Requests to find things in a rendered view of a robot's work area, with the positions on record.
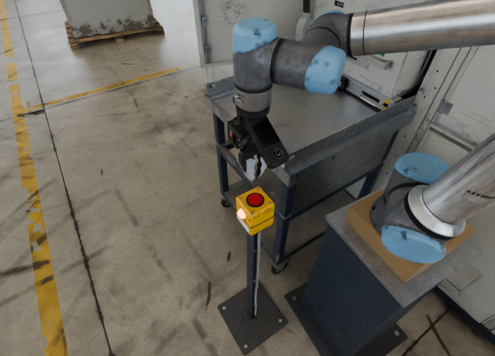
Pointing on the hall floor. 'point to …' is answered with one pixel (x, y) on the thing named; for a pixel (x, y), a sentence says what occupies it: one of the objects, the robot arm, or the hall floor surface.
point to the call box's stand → (252, 306)
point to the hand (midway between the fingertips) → (255, 176)
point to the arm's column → (348, 298)
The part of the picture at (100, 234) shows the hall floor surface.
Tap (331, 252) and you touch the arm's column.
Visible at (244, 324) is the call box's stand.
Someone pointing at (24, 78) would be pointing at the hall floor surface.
